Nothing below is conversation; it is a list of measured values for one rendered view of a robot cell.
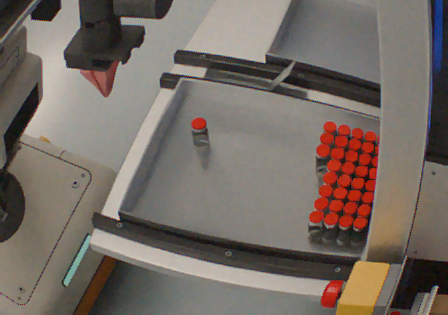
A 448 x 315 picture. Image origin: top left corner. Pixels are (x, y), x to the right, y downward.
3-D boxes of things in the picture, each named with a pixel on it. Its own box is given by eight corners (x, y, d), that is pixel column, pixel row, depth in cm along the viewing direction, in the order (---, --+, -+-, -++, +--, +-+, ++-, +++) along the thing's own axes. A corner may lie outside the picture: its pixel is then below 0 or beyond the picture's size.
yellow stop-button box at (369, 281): (394, 291, 109) (402, 263, 104) (378, 330, 104) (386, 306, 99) (347, 288, 111) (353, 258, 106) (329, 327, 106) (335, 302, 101)
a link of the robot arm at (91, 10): (90, -32, 108) (69, -9, 105) (133, -33, 106) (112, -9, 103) (93, 2, 113) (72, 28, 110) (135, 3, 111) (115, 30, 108)
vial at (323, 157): (331, 168, 136) (332, 145, 132) (327, 179, 134) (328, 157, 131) (317, 165, 136) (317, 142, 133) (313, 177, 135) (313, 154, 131)
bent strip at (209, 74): (297, 88, 147) (295, 60, 143) (292, 102, 145) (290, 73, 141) (207, 70, 151) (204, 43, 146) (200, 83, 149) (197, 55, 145)
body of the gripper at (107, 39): (125, 69, 112) (121, 25, 106) (62, 63, 115) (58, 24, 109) (147, 35, 116) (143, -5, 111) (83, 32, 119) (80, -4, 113)
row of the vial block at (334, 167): (351, 147, 138) (352, 125, 135) (319, 243, 127) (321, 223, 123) (338, 145, 138) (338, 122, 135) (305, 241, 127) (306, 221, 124)
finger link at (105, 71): (112, 115, 118) (105, 60, 112) (70, 107, 120) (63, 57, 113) (133, 78, 123) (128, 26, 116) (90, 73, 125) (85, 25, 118)
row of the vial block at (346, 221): (376, 153, 137) (377, 132, 133) (347, 246, 125) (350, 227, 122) (364, 150, 137) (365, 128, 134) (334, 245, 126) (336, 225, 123)
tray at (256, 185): (394, 138, 139) (395, 123, 136) (355, 270, 122) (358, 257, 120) (182, 94, 148) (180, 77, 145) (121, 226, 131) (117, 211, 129)
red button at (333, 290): (352, 292, 108) (356, 276, 106) (342, 314, 106) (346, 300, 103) (326, 289, 109) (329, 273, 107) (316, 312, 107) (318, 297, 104)
